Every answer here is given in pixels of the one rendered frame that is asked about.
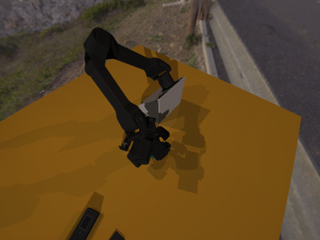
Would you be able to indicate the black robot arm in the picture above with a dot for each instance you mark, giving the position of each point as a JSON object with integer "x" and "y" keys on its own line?
{"x": 101, "y": 46}

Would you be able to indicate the small black flat rectangular piece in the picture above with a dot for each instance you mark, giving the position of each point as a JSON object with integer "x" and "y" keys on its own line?
{"x": 116, "y": 236}

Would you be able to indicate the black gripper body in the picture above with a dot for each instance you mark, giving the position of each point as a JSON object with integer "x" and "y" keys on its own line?
{"x": 161, "y": 132}

